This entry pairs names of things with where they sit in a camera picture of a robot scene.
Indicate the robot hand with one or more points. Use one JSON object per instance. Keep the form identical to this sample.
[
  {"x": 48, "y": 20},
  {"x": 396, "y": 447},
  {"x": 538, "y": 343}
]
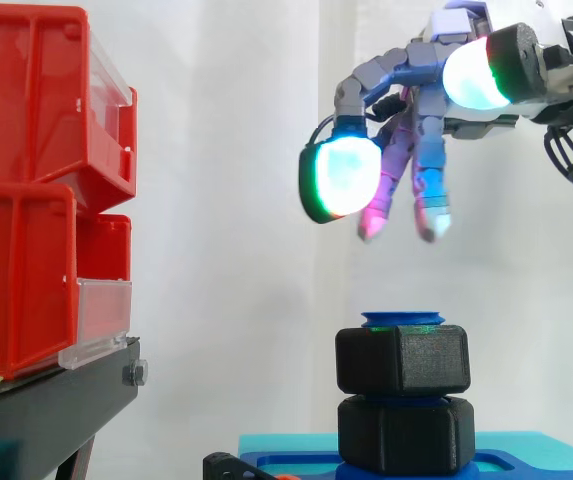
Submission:
[{"x": 431, "y": 65}]

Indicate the blue bolt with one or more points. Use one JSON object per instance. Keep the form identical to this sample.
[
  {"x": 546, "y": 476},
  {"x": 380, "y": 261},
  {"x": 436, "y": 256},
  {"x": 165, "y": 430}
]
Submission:
[{"x": 401, "y": 318}]

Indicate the large black nut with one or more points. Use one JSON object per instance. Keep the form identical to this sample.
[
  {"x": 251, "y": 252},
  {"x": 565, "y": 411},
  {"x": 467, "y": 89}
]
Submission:
[
  {"x": 406, "y": 435},
  {"x": 416, "y": 360}
]

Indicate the turquoise plate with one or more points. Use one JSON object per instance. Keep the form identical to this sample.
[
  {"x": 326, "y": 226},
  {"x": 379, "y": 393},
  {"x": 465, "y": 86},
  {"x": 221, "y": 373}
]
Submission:
[{"x": 291, "y": 442}]

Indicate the blue plate with square hollows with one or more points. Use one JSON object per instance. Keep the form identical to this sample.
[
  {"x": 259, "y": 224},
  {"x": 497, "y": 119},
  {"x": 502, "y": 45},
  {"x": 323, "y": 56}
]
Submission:
[{"x": 291, "y": 456}]

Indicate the red storage bin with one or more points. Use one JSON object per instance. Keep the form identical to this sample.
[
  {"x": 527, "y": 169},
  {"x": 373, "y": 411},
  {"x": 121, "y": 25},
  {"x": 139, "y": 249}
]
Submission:
[
  {"x": 16, "y": 280},
  {"x": 16, "y": 100}
]

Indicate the black-and-orange clip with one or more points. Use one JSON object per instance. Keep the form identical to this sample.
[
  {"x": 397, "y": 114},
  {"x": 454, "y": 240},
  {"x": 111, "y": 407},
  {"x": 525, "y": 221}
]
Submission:
[{"x": 221, "y": 465}]

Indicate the black stand with green tape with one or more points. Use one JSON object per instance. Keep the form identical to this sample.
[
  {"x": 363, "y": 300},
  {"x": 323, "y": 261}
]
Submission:
[{"x": 41, "y": 425}]

